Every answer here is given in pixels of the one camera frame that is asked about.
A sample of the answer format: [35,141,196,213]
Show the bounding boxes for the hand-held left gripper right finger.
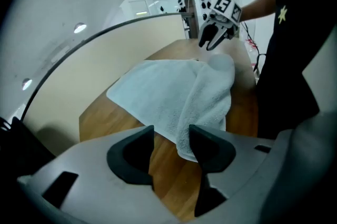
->
[189,124,236,174]

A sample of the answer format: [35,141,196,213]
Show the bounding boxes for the person's right forearm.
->
[240,0,277,22]

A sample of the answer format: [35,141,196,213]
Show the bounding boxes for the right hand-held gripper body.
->
[204,0,243,40]

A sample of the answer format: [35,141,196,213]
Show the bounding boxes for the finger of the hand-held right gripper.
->
[205,26,229,52]
[199,23,219,48]

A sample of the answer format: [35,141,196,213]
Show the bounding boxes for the person's black shirt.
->
[255,0,337,140]

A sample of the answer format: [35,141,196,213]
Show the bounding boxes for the round ceiling light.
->
[22,77,33,91]
[73,22,87,34]

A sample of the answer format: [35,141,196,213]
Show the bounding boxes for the beige desk partition panel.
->
[22,12,185,158]

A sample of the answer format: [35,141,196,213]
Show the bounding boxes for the white towel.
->
[106,53,235,163]

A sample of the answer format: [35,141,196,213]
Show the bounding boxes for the glass wall with black stickers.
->
[128,0,239,40]

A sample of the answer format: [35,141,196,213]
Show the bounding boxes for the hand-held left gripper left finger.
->
[106,124,155,186]

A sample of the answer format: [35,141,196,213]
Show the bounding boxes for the red and black cables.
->
[241,21,267,74]

